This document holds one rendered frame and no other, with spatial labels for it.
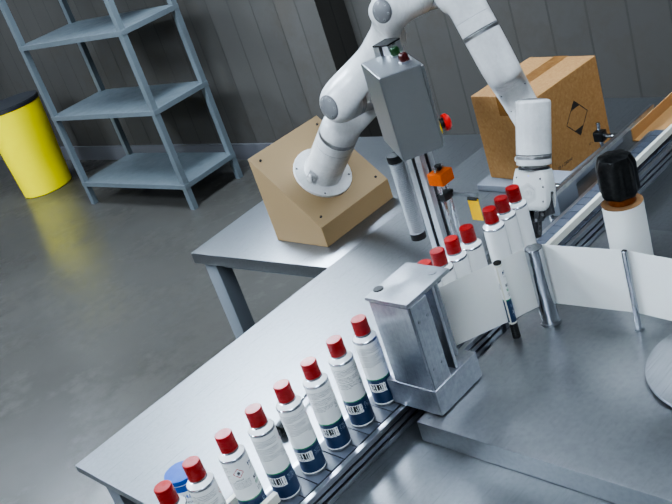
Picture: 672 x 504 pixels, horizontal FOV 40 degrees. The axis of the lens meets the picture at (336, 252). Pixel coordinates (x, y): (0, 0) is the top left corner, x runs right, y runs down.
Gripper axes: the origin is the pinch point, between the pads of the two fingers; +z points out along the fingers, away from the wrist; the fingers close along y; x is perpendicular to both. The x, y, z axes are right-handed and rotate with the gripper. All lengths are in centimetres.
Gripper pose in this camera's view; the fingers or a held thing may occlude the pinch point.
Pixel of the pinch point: (535, 229)
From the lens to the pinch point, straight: 230.4
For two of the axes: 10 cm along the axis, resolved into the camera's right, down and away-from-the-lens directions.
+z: 0.6, 9.8, 2.0
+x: 7.2, -1.8, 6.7
